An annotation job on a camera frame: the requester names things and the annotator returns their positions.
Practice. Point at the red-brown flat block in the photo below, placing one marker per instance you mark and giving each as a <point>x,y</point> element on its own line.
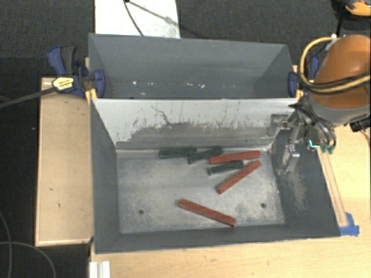
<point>234,157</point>
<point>207,212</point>
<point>239,177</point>

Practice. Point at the grey metal bin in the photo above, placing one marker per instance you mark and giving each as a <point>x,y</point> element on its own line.
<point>185,190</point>

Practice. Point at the black cylinder on white bracket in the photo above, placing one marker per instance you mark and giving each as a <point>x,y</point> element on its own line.
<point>360,124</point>

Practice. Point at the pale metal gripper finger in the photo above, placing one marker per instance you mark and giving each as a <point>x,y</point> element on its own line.
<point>294,161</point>
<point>285,161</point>

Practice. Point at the pale wood flat board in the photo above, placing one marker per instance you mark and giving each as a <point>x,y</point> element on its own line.
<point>63,161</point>

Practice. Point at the dark green flat block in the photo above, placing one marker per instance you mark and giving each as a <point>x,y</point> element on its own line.
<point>176,152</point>
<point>204,154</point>
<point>226,166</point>

